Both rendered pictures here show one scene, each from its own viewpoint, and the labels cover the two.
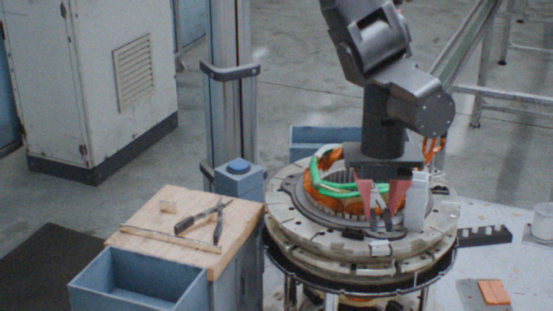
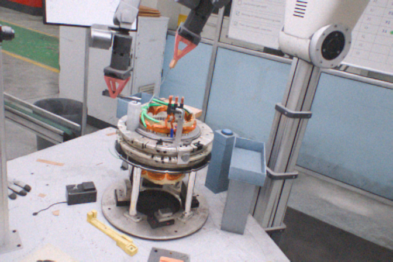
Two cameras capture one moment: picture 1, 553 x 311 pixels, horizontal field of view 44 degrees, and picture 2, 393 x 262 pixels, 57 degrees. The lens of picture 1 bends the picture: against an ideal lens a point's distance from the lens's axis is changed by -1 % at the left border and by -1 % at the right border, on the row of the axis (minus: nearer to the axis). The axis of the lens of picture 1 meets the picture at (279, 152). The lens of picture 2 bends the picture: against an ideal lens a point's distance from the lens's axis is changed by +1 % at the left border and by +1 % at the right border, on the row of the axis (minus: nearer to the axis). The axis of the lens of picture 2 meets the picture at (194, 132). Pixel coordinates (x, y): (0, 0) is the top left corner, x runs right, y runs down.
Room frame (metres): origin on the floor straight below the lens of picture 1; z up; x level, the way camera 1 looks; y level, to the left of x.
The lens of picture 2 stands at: (1.15, -1.25, 1.55)
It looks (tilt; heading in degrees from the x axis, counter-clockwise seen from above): 22 degrees down; 94
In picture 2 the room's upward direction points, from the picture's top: 10 degrees clockwise
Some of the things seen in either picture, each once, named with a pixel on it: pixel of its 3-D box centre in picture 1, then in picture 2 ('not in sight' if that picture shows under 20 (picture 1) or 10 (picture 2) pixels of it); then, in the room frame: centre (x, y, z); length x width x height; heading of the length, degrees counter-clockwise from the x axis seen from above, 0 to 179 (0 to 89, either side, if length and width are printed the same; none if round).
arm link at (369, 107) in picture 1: (388, 94); (120, 42); (0.80, -0.14, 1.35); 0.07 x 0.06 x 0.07; 28
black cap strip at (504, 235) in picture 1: (477, 236); not in sight; (1.31, -0.46, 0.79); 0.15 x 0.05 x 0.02; 99
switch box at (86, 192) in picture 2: not in sight; (81, 192); (0.71, -0.18, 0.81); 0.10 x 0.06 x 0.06; 33
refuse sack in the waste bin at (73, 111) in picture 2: not in sight; (60, 127); (-0.03, 1.18, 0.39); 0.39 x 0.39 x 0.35
